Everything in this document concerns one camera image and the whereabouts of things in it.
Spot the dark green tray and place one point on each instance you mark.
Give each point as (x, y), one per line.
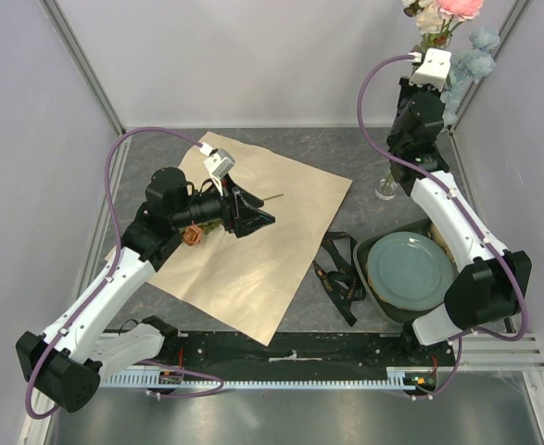
(392, 314)

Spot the light blue flower stem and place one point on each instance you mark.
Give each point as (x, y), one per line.
(468, 67)

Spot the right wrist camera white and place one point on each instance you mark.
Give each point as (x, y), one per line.
(431, 68)

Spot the grey slotted cable duct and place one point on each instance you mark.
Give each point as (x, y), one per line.
(153, 378)

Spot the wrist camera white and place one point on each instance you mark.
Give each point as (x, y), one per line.
(431, 68)
(218, 162)

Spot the black ribbon gold lettering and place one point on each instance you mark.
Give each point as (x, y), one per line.
(343, 286)

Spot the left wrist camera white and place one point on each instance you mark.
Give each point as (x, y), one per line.
(218, 162)

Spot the pink peony flower stem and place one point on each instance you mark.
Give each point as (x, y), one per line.
(454, 13)

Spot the orange wrapping paper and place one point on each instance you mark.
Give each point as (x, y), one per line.
(249, 282)

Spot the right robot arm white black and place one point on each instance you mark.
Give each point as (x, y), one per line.
(492, 280)

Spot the left aluminium frame post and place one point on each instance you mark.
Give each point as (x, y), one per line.
(58, 18)

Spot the blue-grey ceramic plate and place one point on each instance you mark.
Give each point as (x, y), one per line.
(409, 271)

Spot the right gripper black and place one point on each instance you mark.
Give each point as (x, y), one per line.
(408, 88)

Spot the cream white rose stem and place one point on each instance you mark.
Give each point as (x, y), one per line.
(426, 15)

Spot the beige ceramic mug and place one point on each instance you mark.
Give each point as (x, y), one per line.
(438, 238)

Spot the clear glass vase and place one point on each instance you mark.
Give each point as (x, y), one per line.
(387, 189)

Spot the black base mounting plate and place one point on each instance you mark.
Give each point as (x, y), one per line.
(300, 357)

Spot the orange rose flower stem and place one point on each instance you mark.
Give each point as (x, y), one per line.
(194, 233)

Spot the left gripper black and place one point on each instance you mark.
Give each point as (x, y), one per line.
(240, 209)

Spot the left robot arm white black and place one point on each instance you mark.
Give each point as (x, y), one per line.
(65, 362)

